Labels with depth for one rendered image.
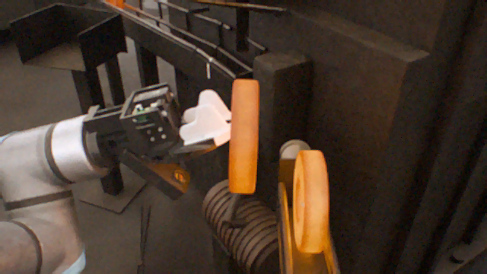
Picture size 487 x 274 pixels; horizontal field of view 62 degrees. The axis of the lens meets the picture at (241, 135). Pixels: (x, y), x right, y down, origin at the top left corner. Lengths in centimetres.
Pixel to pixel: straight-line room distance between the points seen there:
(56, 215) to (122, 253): 91
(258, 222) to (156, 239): 75
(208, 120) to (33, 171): 25
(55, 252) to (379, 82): 57
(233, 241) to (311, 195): 32
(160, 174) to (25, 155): 18
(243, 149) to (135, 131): 14
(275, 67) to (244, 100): 31
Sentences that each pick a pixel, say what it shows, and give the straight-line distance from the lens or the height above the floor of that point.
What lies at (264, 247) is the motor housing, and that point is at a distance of 80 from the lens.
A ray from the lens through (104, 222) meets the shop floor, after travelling 163.
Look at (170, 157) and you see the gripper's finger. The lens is 53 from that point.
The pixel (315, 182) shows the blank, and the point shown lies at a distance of 56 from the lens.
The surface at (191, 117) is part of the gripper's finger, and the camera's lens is 56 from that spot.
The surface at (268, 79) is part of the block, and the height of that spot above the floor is 77.
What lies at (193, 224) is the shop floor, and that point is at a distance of 155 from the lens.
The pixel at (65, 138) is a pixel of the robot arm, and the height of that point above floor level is 84.
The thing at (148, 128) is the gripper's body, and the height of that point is 86.
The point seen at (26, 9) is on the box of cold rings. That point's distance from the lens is 334.
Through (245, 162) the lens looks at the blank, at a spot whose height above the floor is 84.
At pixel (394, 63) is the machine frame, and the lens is 71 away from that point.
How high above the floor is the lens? 115
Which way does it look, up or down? 36 degrees down
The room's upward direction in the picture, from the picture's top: straight up
